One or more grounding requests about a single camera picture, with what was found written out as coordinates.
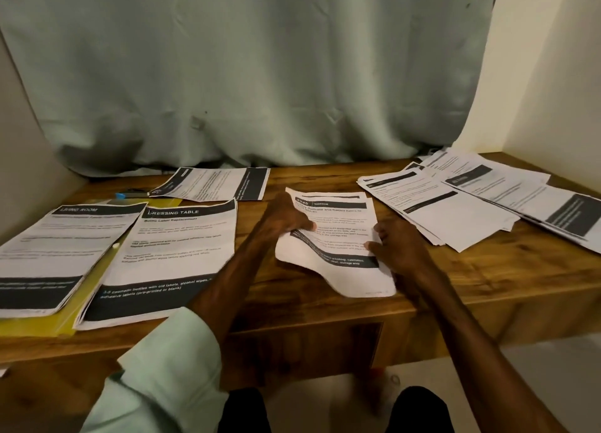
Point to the printed papers pile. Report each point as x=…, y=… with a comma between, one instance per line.
x=479, y=198

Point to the person's right forearm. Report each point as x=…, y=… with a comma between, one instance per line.
x=488, y=362

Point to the blue pen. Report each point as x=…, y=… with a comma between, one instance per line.
x=131, y=196

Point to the person's left forearm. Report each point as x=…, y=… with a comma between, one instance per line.
x=188, y=343

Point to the yellow patterned folder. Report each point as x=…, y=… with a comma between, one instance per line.
x=56, y=320

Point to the pale green curtain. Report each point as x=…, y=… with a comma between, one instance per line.
x=244, y=62

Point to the single sheet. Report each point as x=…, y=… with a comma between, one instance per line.
x=211, y=184

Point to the person's left leg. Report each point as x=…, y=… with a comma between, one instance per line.
x=246, y=411

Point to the person's right hand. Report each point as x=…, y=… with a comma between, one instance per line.
x=404, y=249

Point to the person's left hand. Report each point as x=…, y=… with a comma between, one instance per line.
x=282, y=221

